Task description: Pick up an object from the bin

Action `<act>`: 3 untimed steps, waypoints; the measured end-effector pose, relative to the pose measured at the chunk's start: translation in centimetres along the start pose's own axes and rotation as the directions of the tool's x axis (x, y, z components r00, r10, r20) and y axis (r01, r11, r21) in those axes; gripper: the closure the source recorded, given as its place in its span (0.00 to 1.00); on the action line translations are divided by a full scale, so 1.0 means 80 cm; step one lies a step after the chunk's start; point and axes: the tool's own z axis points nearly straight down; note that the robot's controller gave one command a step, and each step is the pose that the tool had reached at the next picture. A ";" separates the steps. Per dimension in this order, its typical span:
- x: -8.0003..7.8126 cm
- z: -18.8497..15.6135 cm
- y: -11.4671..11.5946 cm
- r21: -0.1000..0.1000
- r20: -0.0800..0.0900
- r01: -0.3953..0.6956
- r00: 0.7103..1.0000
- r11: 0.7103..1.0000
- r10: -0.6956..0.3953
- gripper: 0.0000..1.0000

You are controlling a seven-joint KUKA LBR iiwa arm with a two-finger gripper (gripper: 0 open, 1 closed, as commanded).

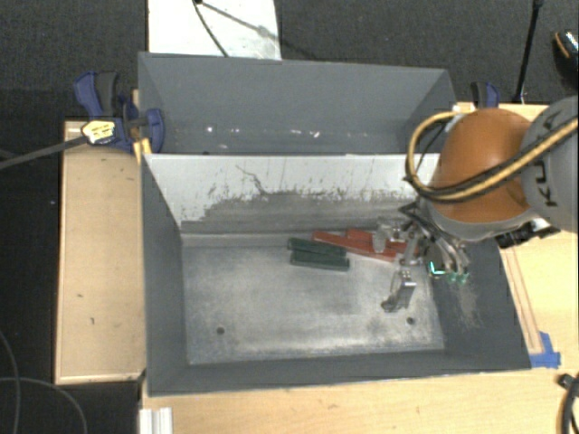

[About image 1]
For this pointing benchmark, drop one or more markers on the red-brown flat block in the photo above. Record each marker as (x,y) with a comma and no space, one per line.
(362,234)
(344,243)

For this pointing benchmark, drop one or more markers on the black cylinder on white bracket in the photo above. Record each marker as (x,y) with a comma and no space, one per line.
(520,237)

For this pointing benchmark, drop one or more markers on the pale wood flat board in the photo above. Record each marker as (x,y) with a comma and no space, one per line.
(99,251)

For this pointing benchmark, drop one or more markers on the grey metal bin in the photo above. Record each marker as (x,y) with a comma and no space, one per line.
(280,296)

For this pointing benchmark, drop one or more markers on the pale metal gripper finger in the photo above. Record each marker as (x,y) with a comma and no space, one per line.
(401,293)
(383,238)

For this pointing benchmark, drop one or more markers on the dark green flat block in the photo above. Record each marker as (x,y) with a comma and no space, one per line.
(319,261)
(316,245)

